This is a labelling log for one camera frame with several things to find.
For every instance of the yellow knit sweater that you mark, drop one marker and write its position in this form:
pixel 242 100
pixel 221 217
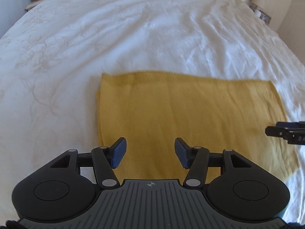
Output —
pixel 151 109

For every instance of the left white nightstand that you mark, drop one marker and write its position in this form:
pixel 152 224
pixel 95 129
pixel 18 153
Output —
pixel 32 5

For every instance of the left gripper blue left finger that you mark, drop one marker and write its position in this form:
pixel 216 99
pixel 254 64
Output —
pixel 105 159

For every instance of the white cylinder speaker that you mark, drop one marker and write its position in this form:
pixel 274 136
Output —
pixel 257 13

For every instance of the white embroidered bedspread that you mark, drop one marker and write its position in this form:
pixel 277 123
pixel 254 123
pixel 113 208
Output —
pixel 53 58

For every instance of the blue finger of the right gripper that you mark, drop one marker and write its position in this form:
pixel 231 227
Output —
pixel 291 125
pixel 278 132

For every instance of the right wooden photo frame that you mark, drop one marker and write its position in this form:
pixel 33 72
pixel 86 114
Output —
pixel 265 17

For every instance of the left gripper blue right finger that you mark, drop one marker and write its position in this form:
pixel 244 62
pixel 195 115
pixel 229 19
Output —
pixel 195 160

